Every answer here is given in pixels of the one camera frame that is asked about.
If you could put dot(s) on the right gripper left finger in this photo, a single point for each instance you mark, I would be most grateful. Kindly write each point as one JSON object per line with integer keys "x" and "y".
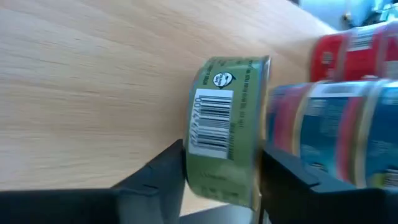
{"x": 93, "y": 208}

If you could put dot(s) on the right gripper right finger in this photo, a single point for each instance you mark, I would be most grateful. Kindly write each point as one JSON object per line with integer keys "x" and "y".
{"x": 326, "y": 208}

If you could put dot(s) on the green-label can gold lid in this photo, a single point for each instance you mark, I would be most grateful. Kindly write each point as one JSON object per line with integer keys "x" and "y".
{"x": 217, "y": 174}

